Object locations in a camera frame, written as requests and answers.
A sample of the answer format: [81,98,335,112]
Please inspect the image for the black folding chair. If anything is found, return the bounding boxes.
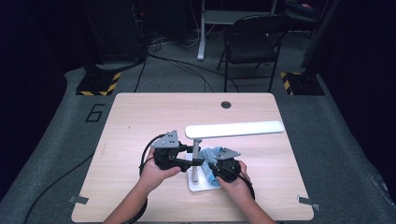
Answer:
[217,13,292,93]

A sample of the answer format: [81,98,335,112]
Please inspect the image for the grey tape piece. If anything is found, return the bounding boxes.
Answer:
[297,195,321,212]
[68,195,90,205]

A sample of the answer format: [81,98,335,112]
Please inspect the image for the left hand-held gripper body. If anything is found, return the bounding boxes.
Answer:
[150,130,190,172]

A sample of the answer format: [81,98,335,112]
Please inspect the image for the thick black floor cable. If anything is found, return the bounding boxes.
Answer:
[22,152,94,224]

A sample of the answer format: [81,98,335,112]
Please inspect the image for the dark equipment cabinet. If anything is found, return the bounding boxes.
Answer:
[83,0,148,63]

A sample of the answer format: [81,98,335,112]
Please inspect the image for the person's left hand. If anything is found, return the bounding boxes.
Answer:
[138,148,182,195]

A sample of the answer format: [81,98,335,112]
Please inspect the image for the person's right hand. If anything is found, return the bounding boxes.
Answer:
[218,160,255,202]

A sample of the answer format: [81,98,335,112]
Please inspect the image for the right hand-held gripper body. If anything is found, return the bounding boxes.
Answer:
[216,147,242,184]

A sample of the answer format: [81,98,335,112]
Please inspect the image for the thin black floor cable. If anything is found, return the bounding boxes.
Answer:
[146,52,241,93]

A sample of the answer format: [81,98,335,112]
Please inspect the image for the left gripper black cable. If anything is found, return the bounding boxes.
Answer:
[124,133,169,224]

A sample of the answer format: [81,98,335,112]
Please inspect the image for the black stand with striped base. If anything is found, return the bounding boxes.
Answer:
[75,0,122,97]
[279,0,340,96]

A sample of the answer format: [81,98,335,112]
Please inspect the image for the white desk lamp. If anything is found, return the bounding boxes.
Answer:
[184,120,286,193]

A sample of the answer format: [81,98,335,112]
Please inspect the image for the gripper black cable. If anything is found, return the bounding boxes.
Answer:
[124,133,169,224]
[238,173,256,201]

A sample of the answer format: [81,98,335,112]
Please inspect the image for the white desk frame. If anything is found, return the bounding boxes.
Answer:
[196,0,278,62]

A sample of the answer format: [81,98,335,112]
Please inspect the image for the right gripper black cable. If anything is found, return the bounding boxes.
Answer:
[238,173,256,201]

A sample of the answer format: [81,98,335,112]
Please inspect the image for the light blue towel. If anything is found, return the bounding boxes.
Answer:
[199,146,233,188]

